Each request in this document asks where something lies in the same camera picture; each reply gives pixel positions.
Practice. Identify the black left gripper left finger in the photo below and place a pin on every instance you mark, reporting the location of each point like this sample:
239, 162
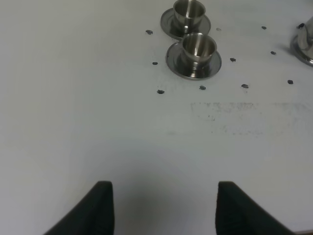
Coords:
93, 215

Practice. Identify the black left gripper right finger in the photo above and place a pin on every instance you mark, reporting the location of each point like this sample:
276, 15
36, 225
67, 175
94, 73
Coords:
237, 214

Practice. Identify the near stainless steel teacup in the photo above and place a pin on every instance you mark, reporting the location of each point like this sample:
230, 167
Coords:
197, 49

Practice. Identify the stainless steel teacup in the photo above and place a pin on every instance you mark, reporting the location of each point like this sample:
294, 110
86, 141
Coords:
188, 15
197, 49

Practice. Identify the steel teapot saucer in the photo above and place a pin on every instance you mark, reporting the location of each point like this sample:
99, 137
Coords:
299, 54

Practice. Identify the far stainless steel teacup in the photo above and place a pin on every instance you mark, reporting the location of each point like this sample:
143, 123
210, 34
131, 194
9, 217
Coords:
188, 15

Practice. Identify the near steel saucer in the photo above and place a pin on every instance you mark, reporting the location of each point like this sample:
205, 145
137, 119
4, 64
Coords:
191, 71

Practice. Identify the far steel saucer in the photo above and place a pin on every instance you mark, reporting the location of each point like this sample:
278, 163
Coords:
167, 25

